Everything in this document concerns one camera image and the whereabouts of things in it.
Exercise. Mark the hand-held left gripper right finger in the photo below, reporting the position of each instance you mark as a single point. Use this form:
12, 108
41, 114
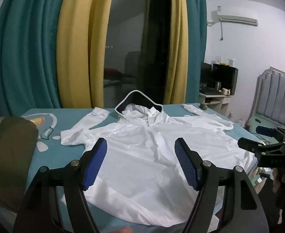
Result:
184, 162

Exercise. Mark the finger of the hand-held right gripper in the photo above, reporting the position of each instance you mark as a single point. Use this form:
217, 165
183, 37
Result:
273, 159
246, 143

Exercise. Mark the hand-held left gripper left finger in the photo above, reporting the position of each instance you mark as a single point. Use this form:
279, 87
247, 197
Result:
96, 160

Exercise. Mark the white hooded jacket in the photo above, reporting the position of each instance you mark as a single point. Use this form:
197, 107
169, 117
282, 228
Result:
137, 150

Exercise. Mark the person's left hand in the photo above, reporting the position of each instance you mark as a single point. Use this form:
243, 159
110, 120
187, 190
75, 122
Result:
124, 230

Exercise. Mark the grey padded headboard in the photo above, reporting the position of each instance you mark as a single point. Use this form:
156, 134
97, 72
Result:
271, 92

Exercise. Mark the teal printed blanket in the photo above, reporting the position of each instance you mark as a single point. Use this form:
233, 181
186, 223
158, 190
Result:
67, 116

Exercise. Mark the white desk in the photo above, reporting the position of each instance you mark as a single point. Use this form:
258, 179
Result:
215, 100

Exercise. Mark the white mug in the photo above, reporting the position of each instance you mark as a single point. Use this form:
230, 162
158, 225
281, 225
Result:
226, 92

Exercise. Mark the black computer monitor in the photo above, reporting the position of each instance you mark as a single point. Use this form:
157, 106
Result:
206, 74

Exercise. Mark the small white box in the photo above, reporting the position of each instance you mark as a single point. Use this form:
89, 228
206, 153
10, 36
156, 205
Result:
231, 62

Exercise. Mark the olive green cloth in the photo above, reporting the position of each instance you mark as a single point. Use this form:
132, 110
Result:
9, 155

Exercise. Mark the yellow curtain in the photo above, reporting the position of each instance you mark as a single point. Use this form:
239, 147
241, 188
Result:
77, 48
177, 48

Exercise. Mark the teal curtain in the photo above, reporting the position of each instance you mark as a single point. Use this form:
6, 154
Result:
197, 41
23, 48

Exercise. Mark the white air conditioner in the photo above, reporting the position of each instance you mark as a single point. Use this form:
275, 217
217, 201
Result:
232, 18

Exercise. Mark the dark glass door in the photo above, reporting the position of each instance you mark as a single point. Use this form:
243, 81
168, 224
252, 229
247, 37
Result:
137, 41

